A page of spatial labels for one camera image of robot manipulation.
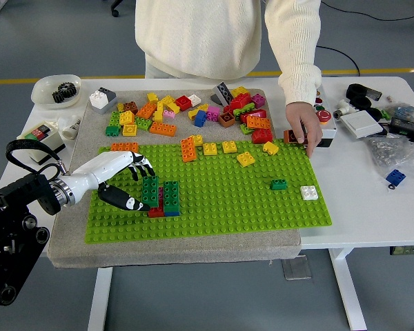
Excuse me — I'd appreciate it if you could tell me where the person's left hand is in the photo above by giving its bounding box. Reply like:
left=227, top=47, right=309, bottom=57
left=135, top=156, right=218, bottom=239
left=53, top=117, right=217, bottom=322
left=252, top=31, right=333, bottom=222
left=284, top=101, right=324, bottom=160

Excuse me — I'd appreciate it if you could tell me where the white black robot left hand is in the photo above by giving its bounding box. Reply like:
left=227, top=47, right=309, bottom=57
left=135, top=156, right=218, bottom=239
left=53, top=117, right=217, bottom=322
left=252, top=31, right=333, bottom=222
left=67, top=150, right=157, bottom=212

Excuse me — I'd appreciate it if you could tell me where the brown square toy brick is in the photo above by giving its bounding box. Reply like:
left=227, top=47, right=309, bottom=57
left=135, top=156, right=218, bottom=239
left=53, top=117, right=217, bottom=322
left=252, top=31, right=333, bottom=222
left=218, top=112, right=236, bottom=128
left=283, top=129, right=308, bottom=145

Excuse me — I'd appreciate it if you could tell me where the dark green long toy brick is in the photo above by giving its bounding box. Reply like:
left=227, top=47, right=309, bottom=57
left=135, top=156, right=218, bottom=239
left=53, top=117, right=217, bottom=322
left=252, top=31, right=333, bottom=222
left=141, top=175, right=159, bottom=208
left=163, top=181, right=180, bottom=213

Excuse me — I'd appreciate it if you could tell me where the lime green studded baseplate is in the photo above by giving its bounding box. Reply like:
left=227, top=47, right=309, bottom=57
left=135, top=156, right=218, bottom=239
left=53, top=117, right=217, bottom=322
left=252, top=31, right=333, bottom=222
left=84, top=139, right=333, bottom=245

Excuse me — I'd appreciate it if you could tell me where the orange long toy brick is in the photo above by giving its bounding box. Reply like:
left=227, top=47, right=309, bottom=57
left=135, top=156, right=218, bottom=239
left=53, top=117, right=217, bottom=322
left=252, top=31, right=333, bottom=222
left=110, top=141, right=139, bottom=154
left=245, top=115, right=273, bottom=131
left=148, top=121, right=177, bottom=137
left=180, top=136, right=197, bottom=163

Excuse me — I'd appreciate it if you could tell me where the red curved toy brick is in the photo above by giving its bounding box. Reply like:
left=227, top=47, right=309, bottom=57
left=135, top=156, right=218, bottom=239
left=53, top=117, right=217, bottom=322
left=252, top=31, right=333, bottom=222
left=239, top=108, right=267, bottom=123

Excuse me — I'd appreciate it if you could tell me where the red square toy brick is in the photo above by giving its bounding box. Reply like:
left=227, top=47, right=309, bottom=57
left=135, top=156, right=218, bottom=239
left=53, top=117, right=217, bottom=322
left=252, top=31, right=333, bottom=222
left=175, top=95, right=193, bottom=112
left=148, top=199, right=166, bottom=218

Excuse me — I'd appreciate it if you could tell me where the white square toy brick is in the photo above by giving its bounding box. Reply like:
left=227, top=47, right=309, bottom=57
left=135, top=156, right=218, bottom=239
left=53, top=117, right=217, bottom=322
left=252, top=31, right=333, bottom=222
left=299, top=185, right=319, bottom=201

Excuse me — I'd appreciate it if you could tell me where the grey sloped toy brick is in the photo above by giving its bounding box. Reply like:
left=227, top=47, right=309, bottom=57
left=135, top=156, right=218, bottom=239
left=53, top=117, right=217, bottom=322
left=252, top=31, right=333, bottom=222
left=209, top=81, right=235, bottom=105

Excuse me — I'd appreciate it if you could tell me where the white push-button control box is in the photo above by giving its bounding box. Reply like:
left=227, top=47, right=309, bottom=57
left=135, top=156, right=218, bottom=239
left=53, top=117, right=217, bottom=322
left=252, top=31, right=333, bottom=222
left=313, top=88, right=338, bottom=148

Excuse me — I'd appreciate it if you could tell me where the white pipe fitting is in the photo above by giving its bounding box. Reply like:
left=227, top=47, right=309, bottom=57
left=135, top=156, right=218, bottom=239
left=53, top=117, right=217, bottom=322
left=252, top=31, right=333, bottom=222
left=333, top=99, right=358, bottom=120

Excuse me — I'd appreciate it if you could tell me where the white and grey block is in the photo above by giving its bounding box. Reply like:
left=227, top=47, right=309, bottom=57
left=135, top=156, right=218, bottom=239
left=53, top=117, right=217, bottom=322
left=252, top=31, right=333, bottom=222
left=88, top=86, right=118, bottom=115

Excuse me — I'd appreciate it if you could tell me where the dark clear plastic case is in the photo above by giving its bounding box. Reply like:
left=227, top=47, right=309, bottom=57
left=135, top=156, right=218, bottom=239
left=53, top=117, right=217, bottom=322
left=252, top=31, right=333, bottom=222
left=364, top=86, right=383, bottom=101

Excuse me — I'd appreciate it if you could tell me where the clear bag of screws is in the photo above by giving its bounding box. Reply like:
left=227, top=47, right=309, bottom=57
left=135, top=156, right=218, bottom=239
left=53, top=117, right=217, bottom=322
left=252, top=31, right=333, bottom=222
left=364, top=134, right=414, bottom=180

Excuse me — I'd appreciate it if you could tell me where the white plastic tray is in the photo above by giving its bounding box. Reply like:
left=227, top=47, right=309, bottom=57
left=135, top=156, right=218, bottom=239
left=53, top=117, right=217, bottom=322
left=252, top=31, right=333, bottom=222
left=30, top=74, right=82, bottom=110

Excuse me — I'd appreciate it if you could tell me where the black power adapter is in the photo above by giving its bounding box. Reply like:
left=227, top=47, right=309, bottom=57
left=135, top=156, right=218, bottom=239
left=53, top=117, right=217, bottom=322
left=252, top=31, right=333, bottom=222
left=388, top=117, right=414, bottom=139

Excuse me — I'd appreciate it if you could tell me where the clear bag of parts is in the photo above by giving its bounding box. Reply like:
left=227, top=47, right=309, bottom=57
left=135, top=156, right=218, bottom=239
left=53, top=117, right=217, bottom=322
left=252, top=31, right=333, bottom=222
left=386, top=101, right=414, bottom=121

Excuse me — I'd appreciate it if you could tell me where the grey-brown felt mat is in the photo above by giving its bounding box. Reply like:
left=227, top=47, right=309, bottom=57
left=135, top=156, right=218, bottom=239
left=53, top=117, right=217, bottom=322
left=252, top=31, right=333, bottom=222
left=47, top=88, right=303, bottom=270

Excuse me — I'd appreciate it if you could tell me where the white table leg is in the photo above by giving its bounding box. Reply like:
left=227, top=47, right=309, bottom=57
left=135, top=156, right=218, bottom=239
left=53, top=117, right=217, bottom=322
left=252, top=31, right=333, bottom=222
left=327, top=248, right=368, bottom=331
left=88, top=267, right=114, bottom=331

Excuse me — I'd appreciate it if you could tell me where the person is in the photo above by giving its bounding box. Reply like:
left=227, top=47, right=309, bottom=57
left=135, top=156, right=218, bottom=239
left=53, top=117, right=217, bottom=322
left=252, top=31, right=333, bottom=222
left=134, top=0, right=324, bottom=160

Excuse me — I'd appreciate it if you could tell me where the grey floor plate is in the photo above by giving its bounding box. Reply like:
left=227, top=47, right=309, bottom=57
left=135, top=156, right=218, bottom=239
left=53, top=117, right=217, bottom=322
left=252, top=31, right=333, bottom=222
left=281, top=257, right=313, bottom=281

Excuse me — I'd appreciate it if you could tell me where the black office chair base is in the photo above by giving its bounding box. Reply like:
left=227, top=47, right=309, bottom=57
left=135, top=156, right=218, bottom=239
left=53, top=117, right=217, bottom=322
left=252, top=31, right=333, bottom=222
left=109, top=0, right=137, bottom=17

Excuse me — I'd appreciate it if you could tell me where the table height control panel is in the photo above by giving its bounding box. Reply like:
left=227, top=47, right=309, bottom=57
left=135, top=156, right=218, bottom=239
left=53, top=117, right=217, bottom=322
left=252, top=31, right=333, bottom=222
left=389, top=244, right=414, bottom=256

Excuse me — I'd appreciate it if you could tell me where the white wall switch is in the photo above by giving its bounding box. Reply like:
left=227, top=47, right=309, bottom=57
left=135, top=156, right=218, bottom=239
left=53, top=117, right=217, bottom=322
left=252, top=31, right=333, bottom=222
left=340, top=110, right=384, bottom=139

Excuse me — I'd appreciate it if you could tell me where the white switch box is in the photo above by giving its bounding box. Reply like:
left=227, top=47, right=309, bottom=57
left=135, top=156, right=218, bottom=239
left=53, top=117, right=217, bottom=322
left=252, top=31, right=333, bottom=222
left=17, top=121, right=67, bottom=166

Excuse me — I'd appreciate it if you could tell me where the black floor cable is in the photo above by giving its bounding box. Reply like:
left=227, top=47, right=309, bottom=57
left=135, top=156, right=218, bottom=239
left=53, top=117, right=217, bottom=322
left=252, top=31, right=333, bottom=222
left=320, top=0, right=414, bottom=21
left=317, top=44, right=361, bottom=77

